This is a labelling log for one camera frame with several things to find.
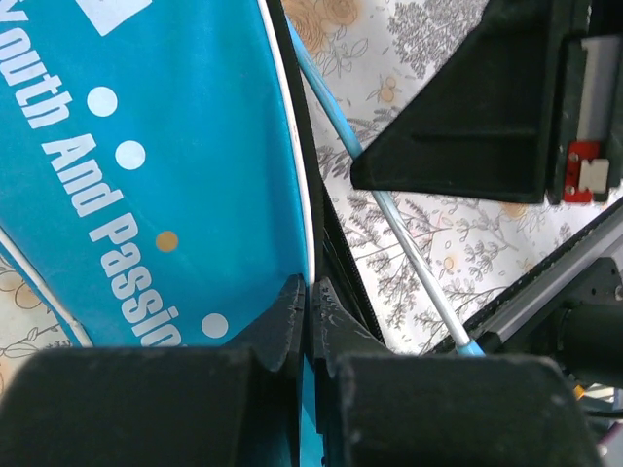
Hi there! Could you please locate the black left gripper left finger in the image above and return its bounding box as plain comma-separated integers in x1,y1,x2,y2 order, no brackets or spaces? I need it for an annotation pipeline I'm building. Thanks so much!
1,276,306,466

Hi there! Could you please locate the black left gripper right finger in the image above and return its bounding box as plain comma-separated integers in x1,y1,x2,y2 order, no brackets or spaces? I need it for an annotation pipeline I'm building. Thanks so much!
311,279,601,466

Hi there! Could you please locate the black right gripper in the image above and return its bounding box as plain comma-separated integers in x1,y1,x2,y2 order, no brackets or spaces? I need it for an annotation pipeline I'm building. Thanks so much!
350,1,622,204

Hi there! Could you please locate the blue racket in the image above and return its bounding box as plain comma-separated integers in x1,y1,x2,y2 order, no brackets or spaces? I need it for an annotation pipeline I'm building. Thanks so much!
286,18,485,356

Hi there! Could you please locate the blue badminton racket cover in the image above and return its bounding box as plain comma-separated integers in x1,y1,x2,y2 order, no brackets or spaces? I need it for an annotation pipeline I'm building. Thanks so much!
1,1,383,466

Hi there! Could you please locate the floral tablecloth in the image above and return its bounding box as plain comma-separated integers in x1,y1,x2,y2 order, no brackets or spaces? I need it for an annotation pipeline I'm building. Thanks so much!
1,1,605,385

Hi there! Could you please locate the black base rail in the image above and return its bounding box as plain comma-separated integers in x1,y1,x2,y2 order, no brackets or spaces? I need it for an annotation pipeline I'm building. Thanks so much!
432,197,623,385

